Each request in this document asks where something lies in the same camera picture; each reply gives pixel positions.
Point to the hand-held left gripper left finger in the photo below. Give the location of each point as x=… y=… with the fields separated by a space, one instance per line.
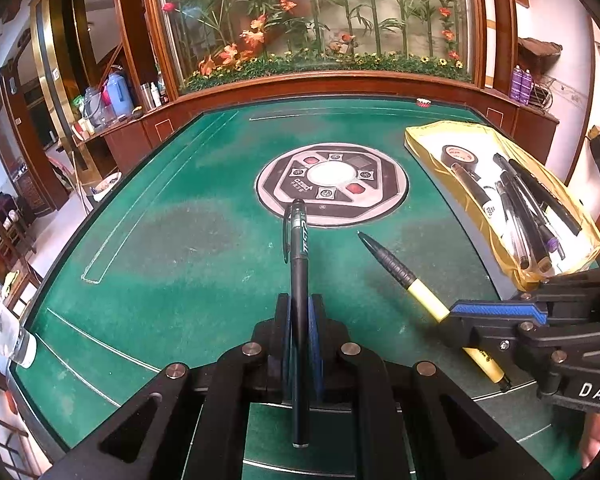
x=280 y=355

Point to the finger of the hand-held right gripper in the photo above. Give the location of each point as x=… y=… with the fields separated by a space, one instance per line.
x=500 y=311
x=485 y=335

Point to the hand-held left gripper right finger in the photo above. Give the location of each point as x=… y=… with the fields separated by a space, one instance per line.
x=316 y=355

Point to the yellow pen black grip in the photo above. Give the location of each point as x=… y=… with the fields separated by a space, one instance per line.
x=425 y=297

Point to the black clip pen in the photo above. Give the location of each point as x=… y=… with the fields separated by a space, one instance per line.
x=298 y=270

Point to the yellow lined tray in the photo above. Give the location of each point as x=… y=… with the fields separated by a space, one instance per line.
x=460 y=132

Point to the clear plastic pen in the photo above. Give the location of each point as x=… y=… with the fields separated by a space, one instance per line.
x=512 y=230

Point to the thin black pen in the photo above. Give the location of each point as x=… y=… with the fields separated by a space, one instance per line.
x=527 y=232

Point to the group of black pens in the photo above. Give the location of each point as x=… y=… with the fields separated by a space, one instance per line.
x=535 y=215

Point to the thick black marker white end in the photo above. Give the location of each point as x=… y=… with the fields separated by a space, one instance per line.
x=475 y=190

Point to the black tape roll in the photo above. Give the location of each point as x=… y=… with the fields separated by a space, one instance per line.
x=460 y=165

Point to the mahjong table centre control panel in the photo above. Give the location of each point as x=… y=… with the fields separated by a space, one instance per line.
x=285 y=195

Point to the small red white cap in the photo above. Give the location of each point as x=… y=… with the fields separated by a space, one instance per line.
x=424 y=103

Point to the wooden partition cabinet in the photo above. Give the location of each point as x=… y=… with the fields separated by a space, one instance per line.
x=280 y=85

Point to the clear glass cup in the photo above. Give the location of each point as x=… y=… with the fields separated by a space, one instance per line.
x=7 y=332

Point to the white rolled paper tube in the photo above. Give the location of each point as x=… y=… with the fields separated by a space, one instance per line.
x=489 y=30

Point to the small white bottle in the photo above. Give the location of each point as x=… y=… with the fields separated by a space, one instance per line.
x=155 y=94

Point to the steel cup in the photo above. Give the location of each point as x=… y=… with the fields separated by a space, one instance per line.
x=147 y=96

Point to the wooden chair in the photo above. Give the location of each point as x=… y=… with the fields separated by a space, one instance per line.
x=2 y=445
x=5 y=240

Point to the blue plastic jug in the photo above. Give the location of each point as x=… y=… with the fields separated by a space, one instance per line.
x=117 y=95

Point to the clear large water bottle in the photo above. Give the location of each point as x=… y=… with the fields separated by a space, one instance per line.
x=94 y=107

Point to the artificial flower bamboo display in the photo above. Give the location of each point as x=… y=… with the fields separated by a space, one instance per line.
x=305 y=10

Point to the gold trimmed wooden pillar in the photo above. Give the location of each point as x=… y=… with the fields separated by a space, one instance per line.
x=55 y=60

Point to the brown wooden wall shelf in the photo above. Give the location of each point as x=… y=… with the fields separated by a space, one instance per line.
x=540 y=50

